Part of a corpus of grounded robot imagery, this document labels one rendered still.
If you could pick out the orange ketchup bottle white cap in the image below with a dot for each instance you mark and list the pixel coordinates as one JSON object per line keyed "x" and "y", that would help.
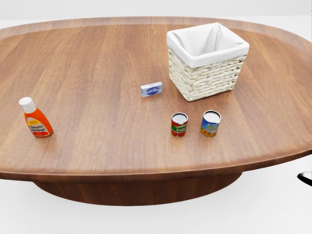
{"x": 39, "y": 123}

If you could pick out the small blue white box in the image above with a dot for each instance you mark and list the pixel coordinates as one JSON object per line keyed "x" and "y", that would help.
{"x": 151, "y": 89}

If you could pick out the red tomato sauce tin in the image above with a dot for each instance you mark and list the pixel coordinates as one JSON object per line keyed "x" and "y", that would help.
{"x": 179, "y": 126}

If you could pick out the blue yellow soup tin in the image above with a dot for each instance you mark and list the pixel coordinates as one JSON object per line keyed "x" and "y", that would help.
{"x": 210, "y": 125}

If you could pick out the white woven lined basket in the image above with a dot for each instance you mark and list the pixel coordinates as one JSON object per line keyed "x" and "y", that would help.
{"x": 209, "y": 73}

